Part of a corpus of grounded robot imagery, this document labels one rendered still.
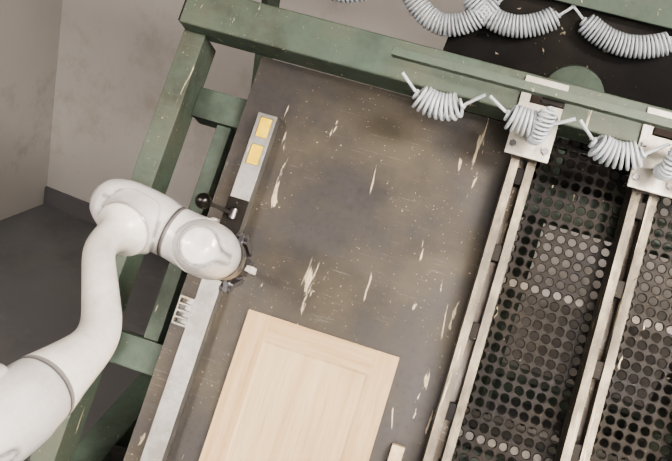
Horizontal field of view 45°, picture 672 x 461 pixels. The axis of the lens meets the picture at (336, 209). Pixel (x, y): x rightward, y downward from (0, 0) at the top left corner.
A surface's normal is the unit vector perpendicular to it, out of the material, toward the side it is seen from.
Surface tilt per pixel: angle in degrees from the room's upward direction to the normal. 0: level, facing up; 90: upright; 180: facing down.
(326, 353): 60
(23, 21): 90
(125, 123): 90
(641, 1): 90
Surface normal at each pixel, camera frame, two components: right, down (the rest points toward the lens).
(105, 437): 0.21, -0.90
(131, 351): -0.10, -0.18
